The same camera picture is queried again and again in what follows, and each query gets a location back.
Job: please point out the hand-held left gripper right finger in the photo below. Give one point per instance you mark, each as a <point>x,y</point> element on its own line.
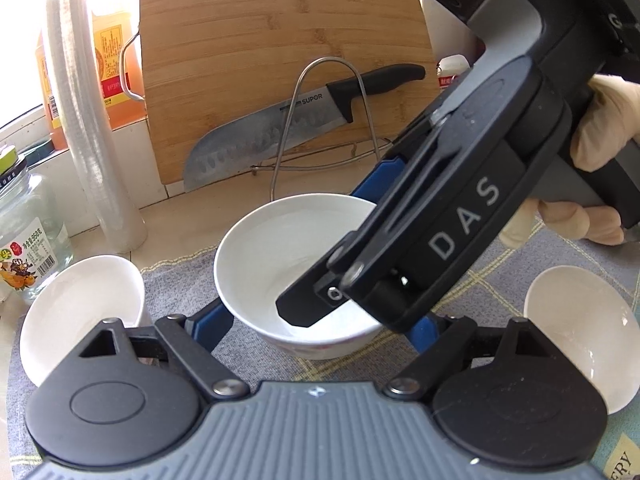
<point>425,342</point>

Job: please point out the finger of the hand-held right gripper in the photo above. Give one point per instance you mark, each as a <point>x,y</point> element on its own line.
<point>380,177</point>
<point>310,305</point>

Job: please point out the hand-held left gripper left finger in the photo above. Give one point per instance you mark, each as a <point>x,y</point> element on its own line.
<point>207,330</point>

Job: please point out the white ceramic bowl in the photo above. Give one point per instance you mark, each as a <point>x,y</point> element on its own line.
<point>570,320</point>
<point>265,260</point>
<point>75,310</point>

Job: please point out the person's right hand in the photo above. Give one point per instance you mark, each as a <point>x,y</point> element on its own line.
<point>615,120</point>

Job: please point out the grey blue checked cloth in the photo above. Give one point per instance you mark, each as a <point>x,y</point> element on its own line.
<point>175,285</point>

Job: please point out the red white food bag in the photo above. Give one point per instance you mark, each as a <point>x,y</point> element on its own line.
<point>452,67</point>

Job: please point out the bamboo cutting board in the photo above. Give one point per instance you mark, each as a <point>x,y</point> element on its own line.
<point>250,35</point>

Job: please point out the glass jar yellow-green lid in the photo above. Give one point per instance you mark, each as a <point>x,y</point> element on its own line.
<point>30,240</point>

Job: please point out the tall plastic wrap roll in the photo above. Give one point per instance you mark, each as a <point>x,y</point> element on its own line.
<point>90,160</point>

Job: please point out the orange liquid bottle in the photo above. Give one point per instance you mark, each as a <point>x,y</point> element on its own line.
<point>112,70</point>

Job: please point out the window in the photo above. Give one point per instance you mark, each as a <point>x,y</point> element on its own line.
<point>20,75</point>

